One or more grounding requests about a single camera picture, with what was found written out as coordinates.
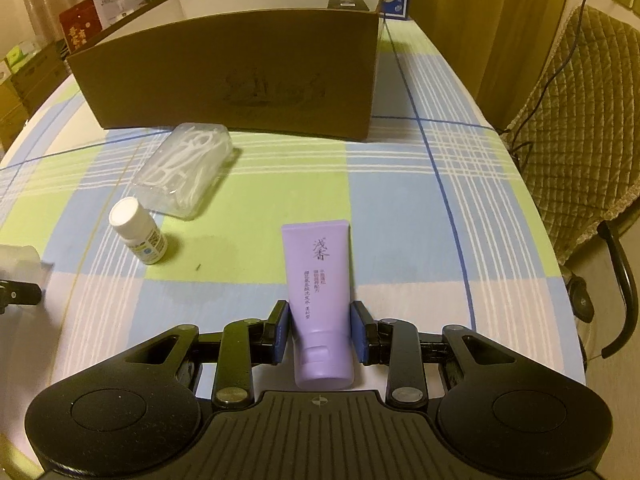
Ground purple cream tube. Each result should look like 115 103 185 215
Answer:
281 220 354 390

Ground white pill bottle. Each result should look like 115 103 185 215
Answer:
108 196 167 266

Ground clear box of floss picks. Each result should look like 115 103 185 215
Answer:
134 122 233 220

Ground black product box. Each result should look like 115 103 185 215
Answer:
326 0 370 12

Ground checkered bed sheet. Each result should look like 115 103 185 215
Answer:
1 21 585 477

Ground cardboard boxes on floor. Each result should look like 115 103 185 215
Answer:
0 42 68 152

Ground red gift box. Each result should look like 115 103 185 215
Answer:
58 0 102 53

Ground brown cardboard box white inside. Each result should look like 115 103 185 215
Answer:
68 0 382 141

